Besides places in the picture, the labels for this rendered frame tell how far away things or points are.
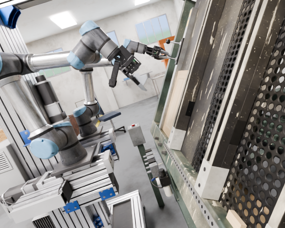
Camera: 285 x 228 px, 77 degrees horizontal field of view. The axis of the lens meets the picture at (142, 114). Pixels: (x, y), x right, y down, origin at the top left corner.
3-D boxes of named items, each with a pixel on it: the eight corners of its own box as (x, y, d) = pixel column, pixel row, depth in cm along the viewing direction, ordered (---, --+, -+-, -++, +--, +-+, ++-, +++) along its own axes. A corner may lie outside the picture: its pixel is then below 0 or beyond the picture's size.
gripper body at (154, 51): (159, 58, 129) (143, 53, 127) (157, 59, 138) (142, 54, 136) (162, 47, 128) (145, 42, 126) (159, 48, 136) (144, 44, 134)
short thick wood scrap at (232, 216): (231, 218, 57) (225, 217, 57) (234, 210, 57) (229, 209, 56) (243, 234, 51) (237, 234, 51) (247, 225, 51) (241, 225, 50)
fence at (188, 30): (163, 128, 154) (158, 127, 154) (195, 11, 137) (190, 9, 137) (164, 130, 149) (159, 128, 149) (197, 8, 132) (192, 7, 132)
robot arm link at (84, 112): (74, 126, 150) (68, 111, 147) (84, 120, 162) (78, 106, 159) (85, 123, 145) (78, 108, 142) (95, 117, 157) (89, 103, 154)
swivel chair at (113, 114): (125, 126, 520) (111, 88, 493) (128, 133, 459) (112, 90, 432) (103, 135, 513) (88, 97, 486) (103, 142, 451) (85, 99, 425)
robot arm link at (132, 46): (122, 49, 135) (124, 37, 131) (136, 53, 136) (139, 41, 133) (121, 50, 128) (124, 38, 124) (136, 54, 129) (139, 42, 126)
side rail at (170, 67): (163, 122, 180) (152, 119, 178) (195, 4, 160) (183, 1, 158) (164, 123, 174) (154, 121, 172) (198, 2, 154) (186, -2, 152)
